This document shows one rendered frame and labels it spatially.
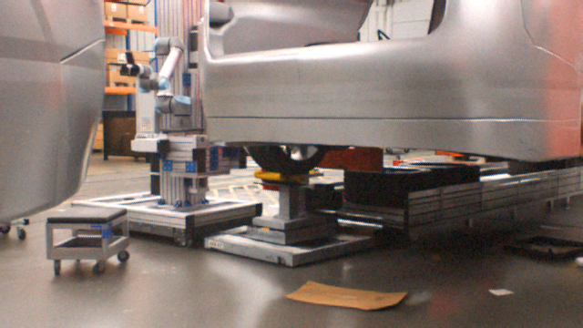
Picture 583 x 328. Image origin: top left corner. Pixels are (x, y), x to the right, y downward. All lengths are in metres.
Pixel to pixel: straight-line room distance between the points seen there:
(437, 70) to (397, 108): 0.23
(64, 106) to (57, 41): 0.12
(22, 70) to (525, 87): 1.84
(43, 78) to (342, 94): 1.72
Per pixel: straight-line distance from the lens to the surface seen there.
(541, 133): 2.67
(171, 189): 5.12
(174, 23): 5.08
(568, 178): 6.99
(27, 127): 1.22
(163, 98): 4.83
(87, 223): 3.96
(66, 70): 1.30
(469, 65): 2.51
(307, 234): 4.40
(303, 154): 4.53
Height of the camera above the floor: 0.93
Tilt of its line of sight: 5 degrees down
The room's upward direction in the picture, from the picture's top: straight up
